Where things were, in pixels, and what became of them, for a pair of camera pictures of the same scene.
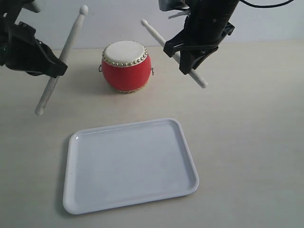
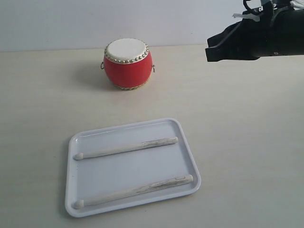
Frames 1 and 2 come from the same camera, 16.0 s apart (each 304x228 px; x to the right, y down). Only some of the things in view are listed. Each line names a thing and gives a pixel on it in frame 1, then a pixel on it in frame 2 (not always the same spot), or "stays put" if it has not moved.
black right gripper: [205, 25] -> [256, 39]
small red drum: [126, 65] stays put
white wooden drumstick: [196, 77] -> [80, 204]
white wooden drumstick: [50, 87] -> [140, 145]
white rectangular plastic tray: [127, 165] stays put
